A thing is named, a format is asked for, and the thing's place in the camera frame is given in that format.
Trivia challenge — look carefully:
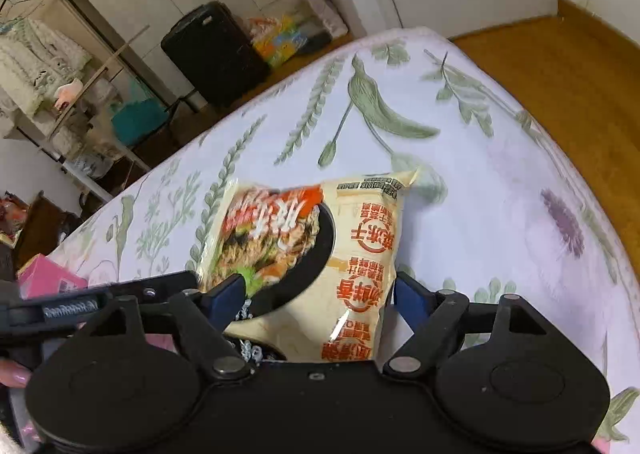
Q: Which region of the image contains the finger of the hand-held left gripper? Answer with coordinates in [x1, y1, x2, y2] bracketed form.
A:
[0, 270, 202, 341]

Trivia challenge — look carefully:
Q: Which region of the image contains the white tissue roll pack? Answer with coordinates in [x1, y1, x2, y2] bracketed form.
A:
[304, 0, 349, 41]

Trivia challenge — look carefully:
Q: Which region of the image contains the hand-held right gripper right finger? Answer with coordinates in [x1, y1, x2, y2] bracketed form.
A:
[383, 272, 548, 381]

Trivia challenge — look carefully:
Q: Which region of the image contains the person's left hand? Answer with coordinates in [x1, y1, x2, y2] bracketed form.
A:
[0, 358, 34, 389]

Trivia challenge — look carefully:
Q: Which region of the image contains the black suitcase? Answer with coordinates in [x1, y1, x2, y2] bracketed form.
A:
[160, 1, 271, 108]

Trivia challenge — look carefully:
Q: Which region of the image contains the colourful bag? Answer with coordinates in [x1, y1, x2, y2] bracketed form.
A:
[247, 15, 309, 68]

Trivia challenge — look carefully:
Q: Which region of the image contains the teal bag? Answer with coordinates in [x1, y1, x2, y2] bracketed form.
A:
[109, 78, 169, 148]

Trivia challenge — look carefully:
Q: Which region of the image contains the clutter pile on nightstand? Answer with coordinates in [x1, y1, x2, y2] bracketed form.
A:
[0, 191, 27, 247]

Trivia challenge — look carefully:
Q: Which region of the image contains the white clothes rack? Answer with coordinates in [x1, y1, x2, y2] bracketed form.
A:
[0, 0, 202, 206]

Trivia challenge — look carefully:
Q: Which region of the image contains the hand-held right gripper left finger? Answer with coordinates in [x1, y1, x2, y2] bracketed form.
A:
[81, 274, 253, 382]

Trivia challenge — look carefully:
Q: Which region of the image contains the floral bedsheet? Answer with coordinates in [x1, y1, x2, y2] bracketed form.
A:
[44, 25, 640, 454]

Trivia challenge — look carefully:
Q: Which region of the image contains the instant noodle packet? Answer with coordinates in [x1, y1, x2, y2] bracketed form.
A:
[192, 167, 420, 365]

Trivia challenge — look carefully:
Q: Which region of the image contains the pink storage box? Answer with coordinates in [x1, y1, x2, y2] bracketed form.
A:
[17, 254, 89, 293]

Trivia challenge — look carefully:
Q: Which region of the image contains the wooden nightstand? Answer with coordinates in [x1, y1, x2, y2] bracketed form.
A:
[14, 191, 82, 271]

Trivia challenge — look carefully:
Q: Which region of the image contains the white hanging garment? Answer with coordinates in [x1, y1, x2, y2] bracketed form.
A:
[0, 18, 94, 121]

